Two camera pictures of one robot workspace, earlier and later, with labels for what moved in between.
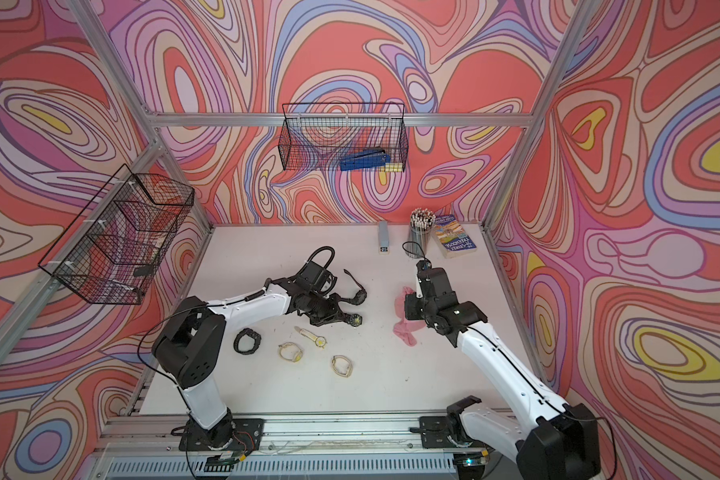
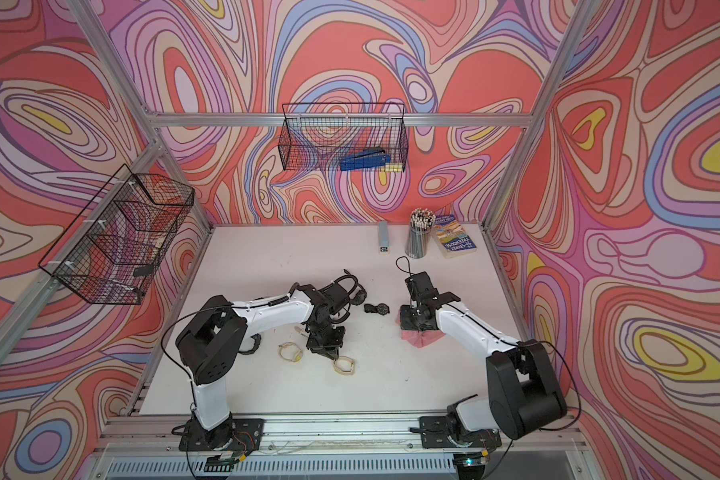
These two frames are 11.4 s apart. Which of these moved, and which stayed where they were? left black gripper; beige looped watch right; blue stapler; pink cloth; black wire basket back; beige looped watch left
Moved: left black gripper; pink cloth
Stayed: black wire basket back; blue stapler; beige looped watch right; beige looped watch left
